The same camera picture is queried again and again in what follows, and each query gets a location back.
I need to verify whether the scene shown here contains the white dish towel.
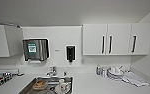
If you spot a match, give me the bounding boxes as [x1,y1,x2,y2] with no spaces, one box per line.
[121,71,150,89]

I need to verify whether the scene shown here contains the white wall cabinet three doors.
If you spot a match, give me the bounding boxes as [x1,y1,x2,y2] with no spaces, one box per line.
[82,22,150,57]

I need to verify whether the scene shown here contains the white cup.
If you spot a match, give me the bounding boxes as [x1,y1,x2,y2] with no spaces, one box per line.
[55,78,72,94]

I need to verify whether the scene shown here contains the steel kitchen sink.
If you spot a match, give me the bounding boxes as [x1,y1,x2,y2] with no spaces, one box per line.
[17,75,75,94]

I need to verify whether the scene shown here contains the orange bowl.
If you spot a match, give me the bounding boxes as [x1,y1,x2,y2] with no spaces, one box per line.
[32,79,49,91]

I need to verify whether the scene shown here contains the chrome faucet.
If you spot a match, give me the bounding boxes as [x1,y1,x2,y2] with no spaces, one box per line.
[45,65,59,78]

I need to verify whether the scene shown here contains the small wall label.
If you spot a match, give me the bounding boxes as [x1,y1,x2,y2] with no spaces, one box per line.
[53,48,61,53]

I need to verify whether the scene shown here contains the steel paper towel dispenser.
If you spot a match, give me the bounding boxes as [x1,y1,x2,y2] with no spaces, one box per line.
[22,37,51,65]

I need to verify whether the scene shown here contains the black soap dispenser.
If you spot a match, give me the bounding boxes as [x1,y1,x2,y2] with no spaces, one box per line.
[65,45,77,64]

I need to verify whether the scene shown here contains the blue dish soap bottle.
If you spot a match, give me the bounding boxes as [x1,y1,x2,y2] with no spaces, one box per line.
[95,64,102,77]

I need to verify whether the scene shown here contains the white wall outlet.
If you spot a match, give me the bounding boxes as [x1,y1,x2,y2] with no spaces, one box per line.
[80,58,86,65]

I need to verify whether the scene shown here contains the small white bottle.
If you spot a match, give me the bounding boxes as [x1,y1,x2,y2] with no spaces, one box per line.
[100,67,107,78]

